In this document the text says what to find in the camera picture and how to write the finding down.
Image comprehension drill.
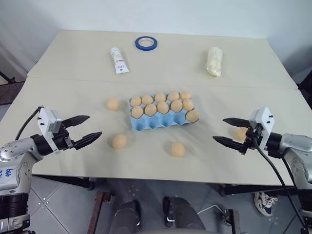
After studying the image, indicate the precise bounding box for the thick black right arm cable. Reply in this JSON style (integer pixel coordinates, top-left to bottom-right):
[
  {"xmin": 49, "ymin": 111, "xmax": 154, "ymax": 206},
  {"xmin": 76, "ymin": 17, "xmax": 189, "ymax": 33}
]
[{"xmin": 252, "ymin": 136, "xmax": 310, "ymax": 234}]

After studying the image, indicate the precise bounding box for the dark rounded shape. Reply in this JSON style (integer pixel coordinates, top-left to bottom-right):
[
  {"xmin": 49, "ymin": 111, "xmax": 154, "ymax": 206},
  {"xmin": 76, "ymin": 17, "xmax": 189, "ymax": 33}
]
[
  {"xmin": 113, "ymin": 200, "xmax": 142, "ymax": 234},
  {"xmin": 162, "ymin": 195, "xmax": 206, "ymax": 234}
]

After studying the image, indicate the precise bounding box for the rusty metal frame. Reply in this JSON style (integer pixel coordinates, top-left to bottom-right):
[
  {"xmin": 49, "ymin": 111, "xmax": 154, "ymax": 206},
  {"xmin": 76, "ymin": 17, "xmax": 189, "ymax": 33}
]
[
  {"xmin": 222, "ymin": 208, "xmax": 242, "ymax": 234},
  {"xmin": 88, "ymin": 191, "xmax": 116, "ymax": 234}
]

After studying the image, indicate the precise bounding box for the dark background object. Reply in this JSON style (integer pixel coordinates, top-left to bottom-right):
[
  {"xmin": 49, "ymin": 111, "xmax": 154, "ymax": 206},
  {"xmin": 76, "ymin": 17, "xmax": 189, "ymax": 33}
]
[{"xmin": 296, "ymin": 70, "xmax": 312, "ymax": 91}]

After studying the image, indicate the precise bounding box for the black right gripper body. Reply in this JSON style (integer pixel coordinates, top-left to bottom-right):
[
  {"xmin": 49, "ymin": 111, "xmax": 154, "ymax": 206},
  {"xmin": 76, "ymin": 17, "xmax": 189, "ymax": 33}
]
[{"xmin": 239, "ymin": 125, "xmax": 260, "ymax": 156}]

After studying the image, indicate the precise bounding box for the black table frame bar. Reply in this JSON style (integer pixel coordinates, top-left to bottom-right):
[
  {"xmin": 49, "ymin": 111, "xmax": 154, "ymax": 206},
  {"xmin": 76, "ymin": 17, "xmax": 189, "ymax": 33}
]
[
  {"xmin": 218, "ymin": 183, "xmax": 294, "ymax": 196},
  {"xmin": 31, "ymin": 174, "xmax": 95, "ymax": 190}
]

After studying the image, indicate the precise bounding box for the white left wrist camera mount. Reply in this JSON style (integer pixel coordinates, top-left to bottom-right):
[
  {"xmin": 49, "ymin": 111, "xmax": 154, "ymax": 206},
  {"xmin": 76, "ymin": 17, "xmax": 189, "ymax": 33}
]
[{"xmin": 37, "ymin": 106, "xmax": 63, "ymax": 155}]

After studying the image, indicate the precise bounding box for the white squeeze tube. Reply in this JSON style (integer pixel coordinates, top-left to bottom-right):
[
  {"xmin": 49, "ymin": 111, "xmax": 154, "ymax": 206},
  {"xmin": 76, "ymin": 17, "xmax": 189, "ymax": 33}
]
[{"xmin": 109, "ymin": 47, "xmax": 130, "ymax": 75}]

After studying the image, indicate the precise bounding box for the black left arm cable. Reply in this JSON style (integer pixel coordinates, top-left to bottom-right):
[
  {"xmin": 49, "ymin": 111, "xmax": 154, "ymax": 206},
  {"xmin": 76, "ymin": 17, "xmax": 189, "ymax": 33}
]
[{"xmin": 15, "ymin": 106, "xmax": 41, "ymax": 141}]

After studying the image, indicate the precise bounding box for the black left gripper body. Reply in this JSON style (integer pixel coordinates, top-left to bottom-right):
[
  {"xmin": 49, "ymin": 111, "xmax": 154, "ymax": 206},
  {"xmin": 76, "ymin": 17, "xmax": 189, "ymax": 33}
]
[{"xmin": 52, "ymin": 123, "xmax": 76, "ymax": 152}]

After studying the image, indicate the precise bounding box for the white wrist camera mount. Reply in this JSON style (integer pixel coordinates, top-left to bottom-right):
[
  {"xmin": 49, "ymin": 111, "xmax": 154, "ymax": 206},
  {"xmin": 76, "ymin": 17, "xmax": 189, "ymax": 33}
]
[
  {"xmin": 248, "ymin": 106, "xmax": 273, "ymax": 150},
  {"xmin": 37, "ymin": 106, "xmax": 63, "ymax": 155}
]

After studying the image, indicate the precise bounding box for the cream filled plastic bag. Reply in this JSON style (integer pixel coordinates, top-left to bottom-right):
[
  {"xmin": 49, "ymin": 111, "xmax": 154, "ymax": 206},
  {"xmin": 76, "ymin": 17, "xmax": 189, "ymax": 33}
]
[{"xmin": 205, "ymin": 46, "xmax": 224, "ymax": 78}]

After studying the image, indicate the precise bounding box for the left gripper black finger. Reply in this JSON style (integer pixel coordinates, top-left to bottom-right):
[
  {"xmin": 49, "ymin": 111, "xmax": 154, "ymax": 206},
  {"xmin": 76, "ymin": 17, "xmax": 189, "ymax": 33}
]
[
  {"xmin": 73, "ymin": 132, "xmax": 103, "ymax": 150},
  {"xmin": 63, "ymin": 115, "xmax": 91, "ymax": 129}
]

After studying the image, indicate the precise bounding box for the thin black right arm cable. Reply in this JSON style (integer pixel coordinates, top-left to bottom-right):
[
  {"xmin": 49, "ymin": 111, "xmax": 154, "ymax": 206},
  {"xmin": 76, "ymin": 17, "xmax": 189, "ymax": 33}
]
[{"xmin": 282, "ymin": 156, "xmax": 304, "ymax": 211}]

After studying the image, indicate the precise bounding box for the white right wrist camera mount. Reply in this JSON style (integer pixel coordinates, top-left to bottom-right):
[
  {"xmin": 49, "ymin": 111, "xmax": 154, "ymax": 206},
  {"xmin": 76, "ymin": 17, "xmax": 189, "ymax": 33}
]
[{"xmin": 248, "ymin": 106, "xmax": 273, "ymax": 150}]

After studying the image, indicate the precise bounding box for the blue tape roll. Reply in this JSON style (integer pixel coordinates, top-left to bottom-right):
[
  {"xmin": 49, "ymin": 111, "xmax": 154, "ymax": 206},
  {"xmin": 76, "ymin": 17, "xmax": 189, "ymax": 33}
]
[{"xmin": 134, "ymin": 36, "xmax": 159, "ymax": 52}]

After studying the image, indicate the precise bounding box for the dark stand base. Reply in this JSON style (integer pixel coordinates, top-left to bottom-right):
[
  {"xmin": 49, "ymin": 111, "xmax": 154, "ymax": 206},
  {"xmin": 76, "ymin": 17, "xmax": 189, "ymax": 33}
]
[{"xmin": 0, "ymin": 70, "xmax": 25, "ymax": 85}]

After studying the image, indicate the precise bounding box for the white floor cable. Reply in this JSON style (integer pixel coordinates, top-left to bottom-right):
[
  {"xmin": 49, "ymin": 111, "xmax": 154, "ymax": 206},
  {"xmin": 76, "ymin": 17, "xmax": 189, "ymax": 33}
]
[{"xmin": 196, "ymin": 203, "xmax": 225, "ymax": 215}]

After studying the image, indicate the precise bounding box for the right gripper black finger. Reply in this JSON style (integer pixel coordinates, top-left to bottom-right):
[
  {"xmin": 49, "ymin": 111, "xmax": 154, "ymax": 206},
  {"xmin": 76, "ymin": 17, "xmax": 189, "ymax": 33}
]
[
  {"xmin": 212, "ymin": 136, "xmax": 246, "ymax": 153},
  {"xmin": 222, "ymin": 117, "xmax": 251, "ymax": 128}
]

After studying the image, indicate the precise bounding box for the blue egg carton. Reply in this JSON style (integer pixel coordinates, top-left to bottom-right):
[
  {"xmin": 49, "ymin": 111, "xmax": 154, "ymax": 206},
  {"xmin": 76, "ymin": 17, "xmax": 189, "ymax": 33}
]
[{"xmin": 128, "ymin": 92, "xmax": 201, "ymax": 133}]

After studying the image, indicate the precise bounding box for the white and blue sneaker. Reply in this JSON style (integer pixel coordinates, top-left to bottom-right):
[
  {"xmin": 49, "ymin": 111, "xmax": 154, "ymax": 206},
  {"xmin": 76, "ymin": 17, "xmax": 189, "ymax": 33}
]
[{"xmin": 253, "ymin": 192, "xmax": 279, "ymax": 217}]

